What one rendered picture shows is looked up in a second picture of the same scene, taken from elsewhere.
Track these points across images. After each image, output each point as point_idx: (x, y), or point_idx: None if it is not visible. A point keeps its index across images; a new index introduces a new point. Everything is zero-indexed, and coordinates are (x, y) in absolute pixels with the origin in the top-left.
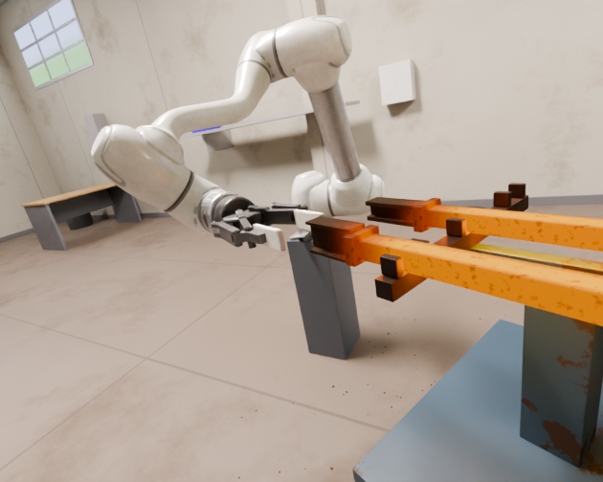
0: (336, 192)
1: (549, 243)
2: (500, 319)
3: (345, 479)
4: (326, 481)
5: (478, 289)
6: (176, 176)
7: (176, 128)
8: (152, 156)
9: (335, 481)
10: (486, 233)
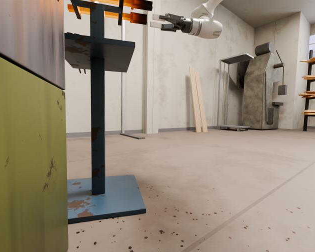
0: None
1: (101, 1)
2: (134, 42)
3: (205, 190)
4: (206, 186)
5: (105, 16)
6: (195, 18)
7: (210, 0)
8: (193, 13)
9: (205, 187)
10: (114, 3)
